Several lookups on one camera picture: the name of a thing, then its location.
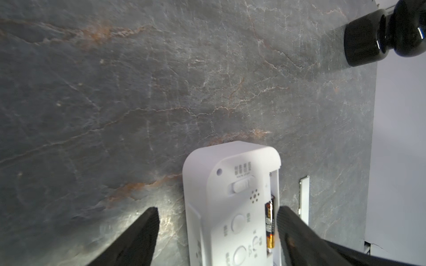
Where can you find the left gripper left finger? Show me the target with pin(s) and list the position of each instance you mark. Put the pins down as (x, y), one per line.
(136, 245)

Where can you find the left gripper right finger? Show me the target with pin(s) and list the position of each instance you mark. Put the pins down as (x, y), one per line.
(302, 247)

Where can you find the white battery cover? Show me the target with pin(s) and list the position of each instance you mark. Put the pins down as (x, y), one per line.
(304, 205)

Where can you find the AAA battery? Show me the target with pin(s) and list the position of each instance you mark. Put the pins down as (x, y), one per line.
(270, 223)

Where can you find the white digital alarm clock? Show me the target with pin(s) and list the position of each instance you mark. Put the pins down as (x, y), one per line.
(226, 188)

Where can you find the green potted plant black pot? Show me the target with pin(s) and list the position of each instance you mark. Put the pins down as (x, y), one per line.
(368, 39)

